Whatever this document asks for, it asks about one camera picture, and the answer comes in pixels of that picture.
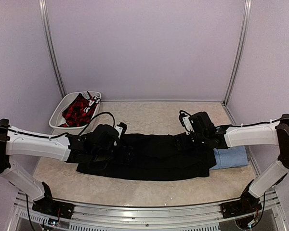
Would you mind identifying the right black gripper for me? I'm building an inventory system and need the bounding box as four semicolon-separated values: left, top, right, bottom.
172;131;208;150

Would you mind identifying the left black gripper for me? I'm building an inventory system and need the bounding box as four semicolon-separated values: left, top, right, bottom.
92;145;137;165

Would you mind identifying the black long sleeve shirt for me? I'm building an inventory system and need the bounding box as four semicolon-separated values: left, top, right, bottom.
77;133;216;181

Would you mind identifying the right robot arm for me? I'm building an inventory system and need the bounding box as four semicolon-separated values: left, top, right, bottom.
177;110;289;214

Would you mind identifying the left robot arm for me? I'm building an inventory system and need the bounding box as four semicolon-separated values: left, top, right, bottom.
0;119;132;214

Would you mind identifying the light blue folded shirt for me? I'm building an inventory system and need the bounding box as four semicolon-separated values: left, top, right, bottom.
210;146;249;170

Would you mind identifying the red black plaid shirt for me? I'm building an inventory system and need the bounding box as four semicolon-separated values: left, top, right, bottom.
59;91;101;128

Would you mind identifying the white plastic bin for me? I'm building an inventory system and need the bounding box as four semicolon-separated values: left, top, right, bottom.
49;91;102;135

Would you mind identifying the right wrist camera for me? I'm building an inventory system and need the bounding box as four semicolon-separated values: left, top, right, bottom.
179;110;195;135

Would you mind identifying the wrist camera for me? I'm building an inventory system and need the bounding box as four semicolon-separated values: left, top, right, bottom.
114;122;127;146
179;110;195;135

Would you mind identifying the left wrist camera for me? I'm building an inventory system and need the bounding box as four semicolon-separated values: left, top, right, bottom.
114;122;127;146

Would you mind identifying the aluminium front rail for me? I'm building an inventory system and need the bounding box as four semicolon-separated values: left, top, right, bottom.
7;191;288;231

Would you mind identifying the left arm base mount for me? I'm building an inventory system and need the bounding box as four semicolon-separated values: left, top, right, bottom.
32;182;75;219

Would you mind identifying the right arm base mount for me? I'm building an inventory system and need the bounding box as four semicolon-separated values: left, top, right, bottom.
221;191;263;218

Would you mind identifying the right aluminium corner post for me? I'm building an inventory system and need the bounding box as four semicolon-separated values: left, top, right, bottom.
223;0;252;107

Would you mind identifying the aluminium corner post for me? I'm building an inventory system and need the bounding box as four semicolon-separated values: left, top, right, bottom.
223;0;252;107
39;0;66;98

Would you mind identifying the left aluminium corner post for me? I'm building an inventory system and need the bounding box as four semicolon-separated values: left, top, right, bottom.
39;0;66;98

